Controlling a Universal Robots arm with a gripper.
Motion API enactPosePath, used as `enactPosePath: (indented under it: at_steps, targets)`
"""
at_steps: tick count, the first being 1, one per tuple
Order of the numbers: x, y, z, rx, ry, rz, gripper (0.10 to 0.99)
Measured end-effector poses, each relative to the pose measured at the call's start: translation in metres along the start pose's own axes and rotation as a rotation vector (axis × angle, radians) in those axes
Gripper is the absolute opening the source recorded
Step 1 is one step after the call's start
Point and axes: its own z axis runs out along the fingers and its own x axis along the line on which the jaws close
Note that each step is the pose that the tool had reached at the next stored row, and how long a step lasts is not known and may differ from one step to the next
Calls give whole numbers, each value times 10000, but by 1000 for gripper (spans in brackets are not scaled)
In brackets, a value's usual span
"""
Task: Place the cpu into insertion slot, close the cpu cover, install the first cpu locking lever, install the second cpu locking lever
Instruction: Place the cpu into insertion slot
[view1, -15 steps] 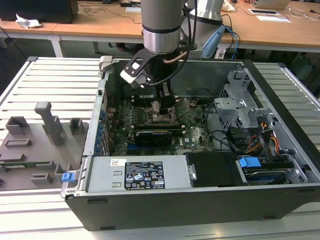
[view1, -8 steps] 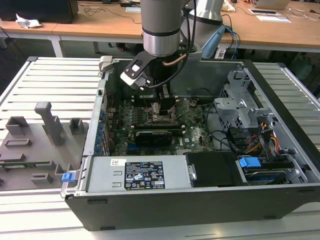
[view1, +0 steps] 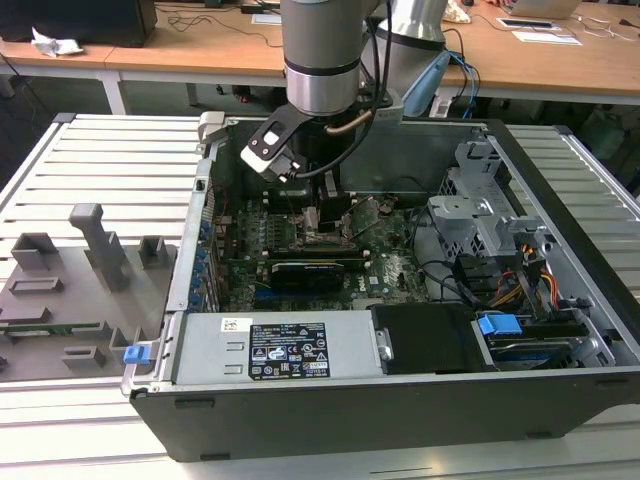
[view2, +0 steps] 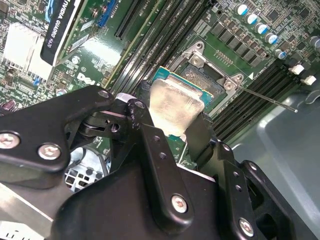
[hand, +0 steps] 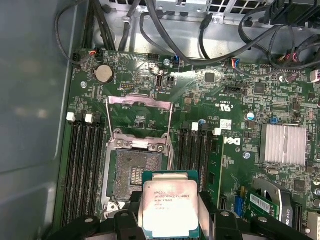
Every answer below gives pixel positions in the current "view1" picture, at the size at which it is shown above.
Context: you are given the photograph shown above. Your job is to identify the CPU socket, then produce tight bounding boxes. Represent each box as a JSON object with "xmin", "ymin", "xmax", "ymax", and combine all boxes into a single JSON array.
[{"xmin": 288, "ymin": 212, "xmax": 362, "ymax": 253}]

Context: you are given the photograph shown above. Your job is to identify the black plastic bay cover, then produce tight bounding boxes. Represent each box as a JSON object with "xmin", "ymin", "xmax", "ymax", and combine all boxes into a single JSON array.
[{"xmin": 371, "ymin": 303, "xmax": 482, "ymax": 377}]

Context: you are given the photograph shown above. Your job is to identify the pale blue teach pendant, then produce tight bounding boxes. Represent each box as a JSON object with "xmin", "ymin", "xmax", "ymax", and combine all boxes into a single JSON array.
[{"xmin": 401, "ymin": 49, "xmax": 452, "ymax": 117}]

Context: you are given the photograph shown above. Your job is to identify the black graphics card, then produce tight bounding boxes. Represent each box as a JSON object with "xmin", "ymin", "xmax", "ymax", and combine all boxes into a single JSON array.
[{"xmin": 269, "ymin": 258, "xmax": 347, "ymax": 295}]

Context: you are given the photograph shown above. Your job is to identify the green motherboard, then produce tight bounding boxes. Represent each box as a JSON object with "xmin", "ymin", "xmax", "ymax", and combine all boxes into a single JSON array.
[{"xmin": 214, "ymin": 192, "xmax": 436, "ymax": 314}]

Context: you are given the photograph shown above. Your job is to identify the wooden desk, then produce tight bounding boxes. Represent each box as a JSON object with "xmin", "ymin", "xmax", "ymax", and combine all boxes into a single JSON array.
[{"xmin": 0, "ymin": 0, "xmax": 640, "ymax": 119}]

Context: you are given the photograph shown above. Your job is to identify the silver metal drive cage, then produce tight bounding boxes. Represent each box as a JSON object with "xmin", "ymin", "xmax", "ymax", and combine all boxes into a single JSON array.
[{"xmin": 426, "ymin": 141, "xmax": 552, "ymax": 262}]

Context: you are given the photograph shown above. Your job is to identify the grey power supply unit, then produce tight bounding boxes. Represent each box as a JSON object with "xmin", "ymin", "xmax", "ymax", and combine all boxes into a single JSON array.
[{"xmin": 172, "ymin": 311, "xmax": 375, "ymax": 387}]

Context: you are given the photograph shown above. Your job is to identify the white tablet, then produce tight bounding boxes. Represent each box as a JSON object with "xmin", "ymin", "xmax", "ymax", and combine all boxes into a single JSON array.
[{"xmin": 496, "ymin": 16, "xmax": 565, "ymax": 32}]

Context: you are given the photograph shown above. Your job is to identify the hard disk blue carrier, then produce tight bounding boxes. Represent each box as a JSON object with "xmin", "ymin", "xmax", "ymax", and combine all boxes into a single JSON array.
[{"xmin": 476, "ymin": 310, "xmax": 592, "ymax": 374}]

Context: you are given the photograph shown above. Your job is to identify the silver laptop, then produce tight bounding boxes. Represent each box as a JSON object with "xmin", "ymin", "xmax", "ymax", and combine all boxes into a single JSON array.
[{"xmin": 496, "ymin": 0, "xmax": 582, "ymax": 21}]

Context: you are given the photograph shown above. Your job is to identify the black computer box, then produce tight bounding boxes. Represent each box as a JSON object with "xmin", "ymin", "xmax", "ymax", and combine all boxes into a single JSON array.
[{"xmin": 0, "ymin": 0, "xmax": 159, "ymax": 49}]

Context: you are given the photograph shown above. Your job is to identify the blue case latch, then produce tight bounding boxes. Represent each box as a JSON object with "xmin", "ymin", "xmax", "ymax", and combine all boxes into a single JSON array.
[{"xmin": 121, "ymin": 343, "xmax": 152, "ymax": 367}]

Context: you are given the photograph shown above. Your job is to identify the black grey PC case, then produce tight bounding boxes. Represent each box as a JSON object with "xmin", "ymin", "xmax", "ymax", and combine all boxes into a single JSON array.
[{"xmin": 122, "ymin": 112, "xmax": 640, "ymax": 464}]

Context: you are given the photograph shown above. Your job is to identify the crumpled white paper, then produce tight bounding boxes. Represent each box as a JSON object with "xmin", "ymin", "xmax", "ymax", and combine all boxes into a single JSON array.
[{"xmin": 30, "ymin": 26, "xmax": 87, "ymax": 59}]

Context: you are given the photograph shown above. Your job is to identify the grey parts rack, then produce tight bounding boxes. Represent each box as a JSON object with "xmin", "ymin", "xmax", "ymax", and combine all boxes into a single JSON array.
[{"xmin": 0, "ymin": 201, "xmax": 180, "ymax": 385}]

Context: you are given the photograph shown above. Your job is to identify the green RAM stick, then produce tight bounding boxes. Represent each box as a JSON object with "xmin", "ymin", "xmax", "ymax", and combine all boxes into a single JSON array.
[{"xmin": 0, "ymin": 322, "xmax": 102, "ymax": 335}]

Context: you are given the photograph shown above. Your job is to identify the copper coloured hose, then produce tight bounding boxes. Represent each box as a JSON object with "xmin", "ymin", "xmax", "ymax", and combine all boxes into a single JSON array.
[{"xmin": 324, "ymin": 111, "xmax": 375, "ymax": 137}]

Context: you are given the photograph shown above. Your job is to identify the white camera black bracket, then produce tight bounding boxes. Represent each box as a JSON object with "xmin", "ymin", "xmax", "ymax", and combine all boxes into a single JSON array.
[{"xmin": 239, "ymin": 106, "xmax": 307, "ymax": 184}]

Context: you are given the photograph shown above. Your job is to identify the grey camera box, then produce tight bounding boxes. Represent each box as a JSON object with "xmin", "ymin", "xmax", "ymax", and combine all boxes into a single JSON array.
[{"xmin": 372, "ymin": 91, "xmax": 406, "ymax": 124}]

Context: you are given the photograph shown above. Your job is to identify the black camera cable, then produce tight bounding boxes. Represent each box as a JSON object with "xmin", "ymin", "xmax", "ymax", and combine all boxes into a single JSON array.
[{"xmin": 284, "ymin": 18, "xmax": 395, "ymax": 180}]

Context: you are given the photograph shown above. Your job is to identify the blue cable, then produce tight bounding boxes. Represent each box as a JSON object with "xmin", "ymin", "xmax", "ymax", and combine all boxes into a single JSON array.
[{"xmin": 448, "ymin": 51, "xmax": 485, "ymax": 119}]

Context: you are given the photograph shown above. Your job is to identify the black cable loop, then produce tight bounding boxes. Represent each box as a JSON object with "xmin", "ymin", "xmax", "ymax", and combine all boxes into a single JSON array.
[{"xmin": 408, "ymin": 203, "xmax": 482, "ymax": 307}]

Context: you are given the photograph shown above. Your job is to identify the yellow red power wires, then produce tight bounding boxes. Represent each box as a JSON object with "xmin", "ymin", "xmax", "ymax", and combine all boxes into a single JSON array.
[{"xmin": 491, "ymin": 239, "xmax": 560, "ymax": 310}]

